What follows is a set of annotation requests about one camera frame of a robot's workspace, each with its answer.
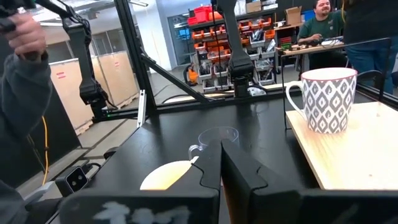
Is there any clear glass cup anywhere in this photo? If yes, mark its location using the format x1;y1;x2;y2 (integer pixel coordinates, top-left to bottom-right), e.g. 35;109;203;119
187;126;240;162

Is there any person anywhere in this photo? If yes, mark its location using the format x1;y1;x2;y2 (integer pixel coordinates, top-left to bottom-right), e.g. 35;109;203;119
296;0;348;70
341;0;398;96

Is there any storage rack with bins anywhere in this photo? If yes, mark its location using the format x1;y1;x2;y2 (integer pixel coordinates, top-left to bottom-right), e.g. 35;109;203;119
186;2;277;94

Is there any person's hand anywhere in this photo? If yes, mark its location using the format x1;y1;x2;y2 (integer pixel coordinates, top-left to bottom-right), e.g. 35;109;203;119
2;12;48;62

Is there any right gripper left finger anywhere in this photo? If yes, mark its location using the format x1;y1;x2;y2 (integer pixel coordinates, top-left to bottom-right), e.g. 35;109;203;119
58;139;223;224

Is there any orange mug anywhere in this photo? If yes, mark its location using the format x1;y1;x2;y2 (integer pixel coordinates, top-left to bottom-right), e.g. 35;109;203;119
139;155;200;191

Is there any red plastic bin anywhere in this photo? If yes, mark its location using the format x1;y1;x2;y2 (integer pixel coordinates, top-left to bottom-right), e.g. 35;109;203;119
194;5;213;23

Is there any black metal table frame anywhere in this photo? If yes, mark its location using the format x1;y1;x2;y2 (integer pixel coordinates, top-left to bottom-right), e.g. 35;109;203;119
91;0;398;124

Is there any cardboard box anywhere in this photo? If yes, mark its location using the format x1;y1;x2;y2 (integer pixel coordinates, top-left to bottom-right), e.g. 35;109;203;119
245;1;262;14
284;6;303;26

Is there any small black camera box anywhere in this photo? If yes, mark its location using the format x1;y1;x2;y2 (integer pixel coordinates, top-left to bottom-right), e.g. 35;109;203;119
55;166;91;197

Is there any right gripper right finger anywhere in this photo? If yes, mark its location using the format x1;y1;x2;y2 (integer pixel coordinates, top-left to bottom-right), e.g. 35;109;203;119
221;139;398;224

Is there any silver metal bracket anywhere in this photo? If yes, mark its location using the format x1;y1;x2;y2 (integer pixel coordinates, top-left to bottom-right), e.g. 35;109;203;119
136;89;147;129

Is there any wooden workbench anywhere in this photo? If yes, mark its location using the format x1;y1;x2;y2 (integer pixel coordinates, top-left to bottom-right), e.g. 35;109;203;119
275;40;348;74

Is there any grey white patterned mug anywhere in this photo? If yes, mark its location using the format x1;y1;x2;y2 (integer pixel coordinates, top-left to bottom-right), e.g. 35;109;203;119
285;67;358;135

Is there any yellow cable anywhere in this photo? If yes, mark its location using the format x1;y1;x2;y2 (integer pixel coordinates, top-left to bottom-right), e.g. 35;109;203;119
41;115;50;186

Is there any beige wooden crate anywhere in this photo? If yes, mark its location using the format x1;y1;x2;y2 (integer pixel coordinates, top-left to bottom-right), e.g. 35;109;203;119
98;51;140;108
49;58;96;134

